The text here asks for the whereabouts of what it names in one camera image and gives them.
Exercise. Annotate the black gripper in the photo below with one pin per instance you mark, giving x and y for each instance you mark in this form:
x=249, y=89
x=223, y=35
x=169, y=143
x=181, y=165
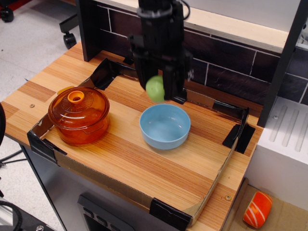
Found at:
x=161, y=42

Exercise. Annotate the green toy pear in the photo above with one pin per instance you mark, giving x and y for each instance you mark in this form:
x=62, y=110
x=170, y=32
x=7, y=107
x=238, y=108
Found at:
x=155, y=89

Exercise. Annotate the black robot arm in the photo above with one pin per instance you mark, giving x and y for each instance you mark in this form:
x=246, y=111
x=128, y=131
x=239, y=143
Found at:
x=161, y=61

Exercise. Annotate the light blue bowl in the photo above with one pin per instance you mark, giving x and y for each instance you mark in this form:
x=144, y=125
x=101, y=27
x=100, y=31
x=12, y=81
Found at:
x=165, y=126

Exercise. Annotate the cardboard fence with black tape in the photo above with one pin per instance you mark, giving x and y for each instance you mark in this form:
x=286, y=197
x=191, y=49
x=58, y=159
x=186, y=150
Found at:
x=122, y=172

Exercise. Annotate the orange transparent pot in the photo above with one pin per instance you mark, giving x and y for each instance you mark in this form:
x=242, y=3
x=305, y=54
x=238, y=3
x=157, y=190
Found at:
x=84, y=135

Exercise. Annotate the orange pot lid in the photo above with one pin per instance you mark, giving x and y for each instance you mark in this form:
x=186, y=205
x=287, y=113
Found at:
x=78, y=108

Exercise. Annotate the black office chair base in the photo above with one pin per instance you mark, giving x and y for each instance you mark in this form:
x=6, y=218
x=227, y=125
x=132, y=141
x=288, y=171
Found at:
x=65, y=27

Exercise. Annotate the light wooden shelf board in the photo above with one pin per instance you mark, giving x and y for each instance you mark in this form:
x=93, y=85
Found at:
x=235, y=30

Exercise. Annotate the white sink drainboard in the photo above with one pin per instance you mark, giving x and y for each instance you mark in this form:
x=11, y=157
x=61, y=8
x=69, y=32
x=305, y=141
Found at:
x=279, y=165

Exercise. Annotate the black oven control panel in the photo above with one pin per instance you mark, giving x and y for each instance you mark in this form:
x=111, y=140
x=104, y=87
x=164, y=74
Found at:
x=97, y=218

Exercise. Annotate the orange salmon sushi toy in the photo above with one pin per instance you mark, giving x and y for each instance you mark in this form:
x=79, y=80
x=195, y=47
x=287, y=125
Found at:
x=258, y=210

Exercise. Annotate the black left shelf post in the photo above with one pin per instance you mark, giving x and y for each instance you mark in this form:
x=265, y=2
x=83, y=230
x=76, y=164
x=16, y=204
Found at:
x=89, y=26

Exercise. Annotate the dark grey right post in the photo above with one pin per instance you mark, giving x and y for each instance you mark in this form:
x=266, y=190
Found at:
x=285, y=59

